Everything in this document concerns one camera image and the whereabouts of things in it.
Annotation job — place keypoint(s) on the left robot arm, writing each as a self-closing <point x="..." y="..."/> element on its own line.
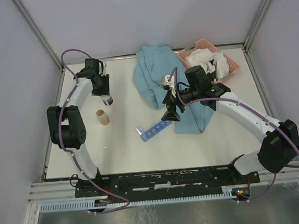
<point x="67" y="128"/>

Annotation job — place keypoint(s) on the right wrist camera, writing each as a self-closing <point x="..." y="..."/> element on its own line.
<point x="168" y="83"/>

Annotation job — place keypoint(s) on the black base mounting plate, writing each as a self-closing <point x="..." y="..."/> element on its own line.
<point x="167" y="184"/>

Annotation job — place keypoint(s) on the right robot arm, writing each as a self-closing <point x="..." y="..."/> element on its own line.
<point x="279" y="140"/>

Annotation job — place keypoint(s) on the white cap pill bottle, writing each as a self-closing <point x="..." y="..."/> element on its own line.
<point x="107" y="99"/>

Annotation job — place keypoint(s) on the blue weekly pill organizer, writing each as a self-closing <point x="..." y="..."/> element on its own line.
<point x="152" y="131"/>

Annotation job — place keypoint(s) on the light blue cloth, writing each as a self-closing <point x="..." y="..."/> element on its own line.
<point x="157" y="61"/>

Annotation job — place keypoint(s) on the open amber pill bottle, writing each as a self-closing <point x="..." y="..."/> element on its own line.
<point x="102" y="117"/>

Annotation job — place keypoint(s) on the pink perforated plastic basket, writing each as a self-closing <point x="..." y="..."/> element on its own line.
<point x="203" y="44"/>

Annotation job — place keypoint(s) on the white crumpled cloth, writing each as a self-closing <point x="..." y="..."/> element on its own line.
<point x="214" y="64"/>

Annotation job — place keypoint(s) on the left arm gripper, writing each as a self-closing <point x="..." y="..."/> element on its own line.
<point x="105" y="90"/>

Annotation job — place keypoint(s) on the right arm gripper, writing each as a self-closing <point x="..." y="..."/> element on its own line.
<point x="170" y="100"/>

